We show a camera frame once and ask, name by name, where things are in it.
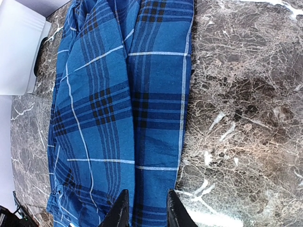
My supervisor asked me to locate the blue plaid long sleeve shirt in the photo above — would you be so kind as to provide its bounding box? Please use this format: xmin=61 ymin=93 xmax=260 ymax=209
xmin=46 ymin=0 xmax=194 ymax=227

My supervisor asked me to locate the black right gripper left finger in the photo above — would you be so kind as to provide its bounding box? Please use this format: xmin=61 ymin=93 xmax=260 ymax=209
xmin=99 ymin=189 xmax=130 ymax=227

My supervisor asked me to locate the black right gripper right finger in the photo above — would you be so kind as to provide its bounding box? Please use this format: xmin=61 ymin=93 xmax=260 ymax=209
xmin=167 ymin=189 xmax=197 ymax=227

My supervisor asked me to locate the white plastic bin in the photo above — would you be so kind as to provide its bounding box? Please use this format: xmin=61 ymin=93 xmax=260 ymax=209
xmin=0 ymin=0 xmax=51 ymax=96

